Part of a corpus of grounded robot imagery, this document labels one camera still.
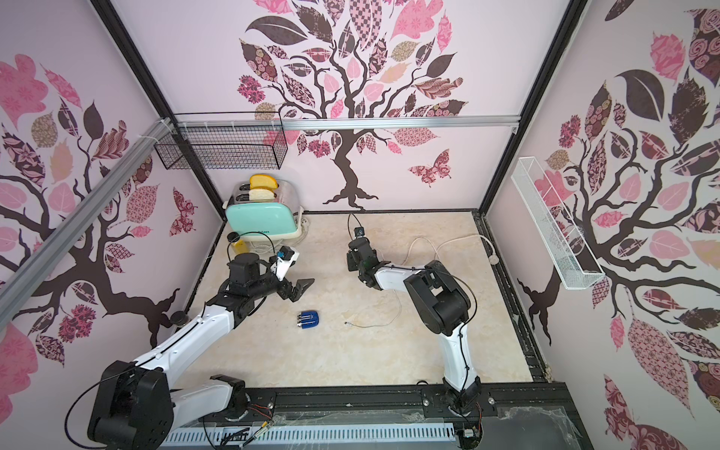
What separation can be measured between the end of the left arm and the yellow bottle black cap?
363 mm

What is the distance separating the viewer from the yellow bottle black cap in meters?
1.02

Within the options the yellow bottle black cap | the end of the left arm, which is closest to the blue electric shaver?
the end of the left arm

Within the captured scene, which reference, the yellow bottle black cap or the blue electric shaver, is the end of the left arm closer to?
the blue electric shaver

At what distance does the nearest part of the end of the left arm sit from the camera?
2.43ft

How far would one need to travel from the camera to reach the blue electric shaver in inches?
34.6

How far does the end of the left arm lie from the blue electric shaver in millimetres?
139

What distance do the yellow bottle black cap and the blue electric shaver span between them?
0.36 metres
